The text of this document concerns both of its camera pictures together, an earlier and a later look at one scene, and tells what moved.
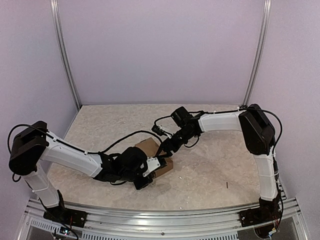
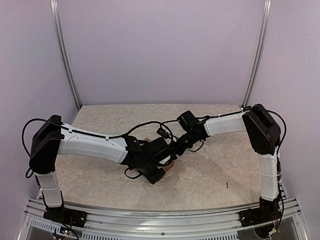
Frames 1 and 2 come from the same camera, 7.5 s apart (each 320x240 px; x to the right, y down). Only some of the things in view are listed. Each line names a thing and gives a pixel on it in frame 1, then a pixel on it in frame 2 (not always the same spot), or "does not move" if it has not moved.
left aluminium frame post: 55,16 does not move
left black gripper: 139,185 to 153,179
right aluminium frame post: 265,30 does not move
